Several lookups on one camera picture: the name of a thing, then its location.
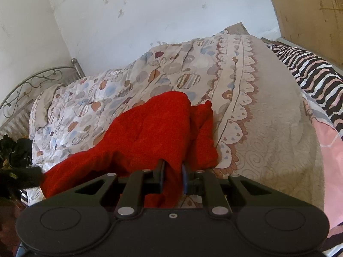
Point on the striped bed sheet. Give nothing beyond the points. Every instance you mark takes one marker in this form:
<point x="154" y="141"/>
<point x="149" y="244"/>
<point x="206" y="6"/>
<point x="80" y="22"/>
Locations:
<point x="319" y="83"/>

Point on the grey pillow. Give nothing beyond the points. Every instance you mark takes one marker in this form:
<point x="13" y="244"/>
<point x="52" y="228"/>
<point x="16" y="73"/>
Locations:
<point x="43" y="105"/>

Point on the metal bed headboard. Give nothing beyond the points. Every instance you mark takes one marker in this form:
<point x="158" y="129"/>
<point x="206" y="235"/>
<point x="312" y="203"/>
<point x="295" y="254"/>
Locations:
<point x="17" y="105"/>

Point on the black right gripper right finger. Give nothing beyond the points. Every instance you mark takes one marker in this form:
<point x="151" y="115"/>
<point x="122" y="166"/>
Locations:
<point x="204" y="183"/>

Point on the pink cloth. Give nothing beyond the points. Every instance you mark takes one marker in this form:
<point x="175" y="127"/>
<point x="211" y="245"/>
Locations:
<point x="331" y="147"/>

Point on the patterned white duvet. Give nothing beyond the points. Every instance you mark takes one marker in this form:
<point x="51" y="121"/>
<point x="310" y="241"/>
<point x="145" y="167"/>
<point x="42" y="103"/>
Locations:
<point x="261" y="128"/>

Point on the red long-sleeved sweater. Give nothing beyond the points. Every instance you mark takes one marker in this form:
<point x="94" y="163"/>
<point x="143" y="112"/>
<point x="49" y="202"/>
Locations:
<point x="166" y="127"/>

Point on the wooden wardrobe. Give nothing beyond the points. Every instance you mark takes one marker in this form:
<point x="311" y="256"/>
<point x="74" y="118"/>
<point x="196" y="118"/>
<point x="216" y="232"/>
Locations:
<point x="315" y="25"/>

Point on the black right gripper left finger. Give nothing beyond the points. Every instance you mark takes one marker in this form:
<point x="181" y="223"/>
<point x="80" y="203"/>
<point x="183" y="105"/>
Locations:
<point x="134" y="188"/>

